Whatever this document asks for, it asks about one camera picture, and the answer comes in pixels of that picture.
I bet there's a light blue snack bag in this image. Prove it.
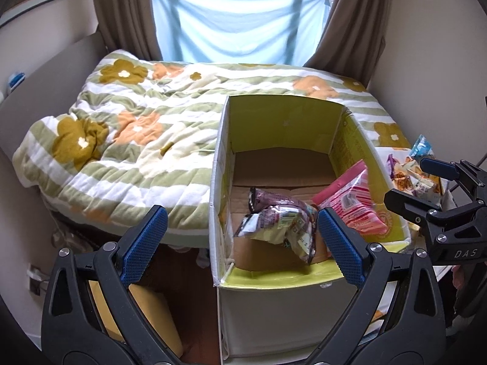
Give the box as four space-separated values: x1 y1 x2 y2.
409 134 435 161

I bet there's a pink striped snack bag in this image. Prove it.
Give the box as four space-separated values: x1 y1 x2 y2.
311 160 388 236

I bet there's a yellow-green cardboard box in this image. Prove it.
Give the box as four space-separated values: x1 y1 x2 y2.
209 95 411 290

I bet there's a dark purple snack bag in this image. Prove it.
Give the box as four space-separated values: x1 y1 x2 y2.
234 187 318 265

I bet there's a person's right hand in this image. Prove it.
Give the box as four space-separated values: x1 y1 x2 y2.
451 265 466 290

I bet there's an orange white snack bag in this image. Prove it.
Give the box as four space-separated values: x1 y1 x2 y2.
387 154 444 205

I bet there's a yellow wooden furniture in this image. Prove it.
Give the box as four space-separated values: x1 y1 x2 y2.
87 279 184 358

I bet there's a white fruit-print sheet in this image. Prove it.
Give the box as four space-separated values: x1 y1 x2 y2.
216 146 450 360

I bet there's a right brown curtain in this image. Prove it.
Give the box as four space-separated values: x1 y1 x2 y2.
305 0 391 86

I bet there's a brown curtain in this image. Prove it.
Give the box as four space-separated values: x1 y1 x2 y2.
305 0 391 86
93 0 163 61

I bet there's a striped floral quilt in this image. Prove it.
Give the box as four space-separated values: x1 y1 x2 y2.
12 50 409 247

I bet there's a grey headboard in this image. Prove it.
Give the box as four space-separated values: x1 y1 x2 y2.
1 31 107 159

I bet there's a blue white object on headboard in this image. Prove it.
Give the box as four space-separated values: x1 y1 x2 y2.
7 73 26 93

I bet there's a light blue hanging cloth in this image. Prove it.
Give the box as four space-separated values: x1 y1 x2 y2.
152 0 331 66

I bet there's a left brown curtain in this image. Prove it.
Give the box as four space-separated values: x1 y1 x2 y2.
93 0 163 61

